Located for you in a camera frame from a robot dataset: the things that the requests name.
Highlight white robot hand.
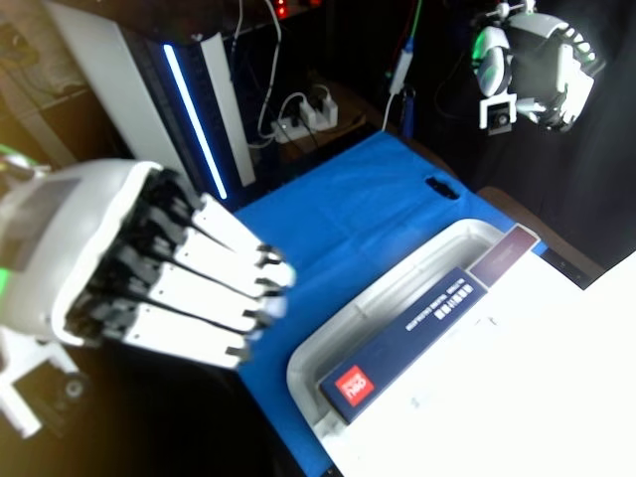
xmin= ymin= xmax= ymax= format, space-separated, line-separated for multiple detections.
xmin=0 ymin=158 xmax=298 ymax=372
xmin=469 ymin=12 xmax=608 ymax=134

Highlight dark blue box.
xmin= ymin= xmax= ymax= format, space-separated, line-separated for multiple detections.
xmin=468 ymin=223 xmax=542 ymax=290

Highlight navy blue rectangular box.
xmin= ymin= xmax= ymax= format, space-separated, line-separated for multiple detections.
xmin=317 ymin=266 xmax=491 ymax=425

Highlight white plastic tray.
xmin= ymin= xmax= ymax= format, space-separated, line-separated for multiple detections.
xmin=285 ymin=217 xmax=546 ymax=451

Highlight blue bottle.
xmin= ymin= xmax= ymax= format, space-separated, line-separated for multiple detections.
xmin=398 ymin=86 xmax=417 ymax=139

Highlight blue and white adapter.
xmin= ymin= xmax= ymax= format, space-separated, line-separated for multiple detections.
xmin=389 ymin=37 xmax=416 ymax=96

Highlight white computer tower blue light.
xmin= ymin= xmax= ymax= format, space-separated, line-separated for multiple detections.
xmin=42 ymin=0 xmax=259 ymax=213

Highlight blue cloth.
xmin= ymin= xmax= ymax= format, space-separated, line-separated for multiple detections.
xmin=232 ymin=129 xmax=481 ymax=477

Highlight white power strip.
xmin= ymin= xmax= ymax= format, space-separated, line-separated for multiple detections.
xmin=270 ymin=83 xmax=340 ymax=146

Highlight black device red lights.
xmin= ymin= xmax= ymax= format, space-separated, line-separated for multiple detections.
xmin=265 ymin=0 xmax=324 ymax=20

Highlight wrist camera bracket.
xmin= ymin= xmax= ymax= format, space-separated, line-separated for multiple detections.
xmin=0 ymin=330 xmax=93 ymax=439
xmin=478 ymin=91 xmax=518 ymax=137

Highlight green cable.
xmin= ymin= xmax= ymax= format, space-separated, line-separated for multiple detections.
xmin=407 ymin=0 xmax=424 ymax=44

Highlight white cable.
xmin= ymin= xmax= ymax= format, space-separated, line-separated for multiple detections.
xmin=247 ymin=0 xmax=287 ymax=150

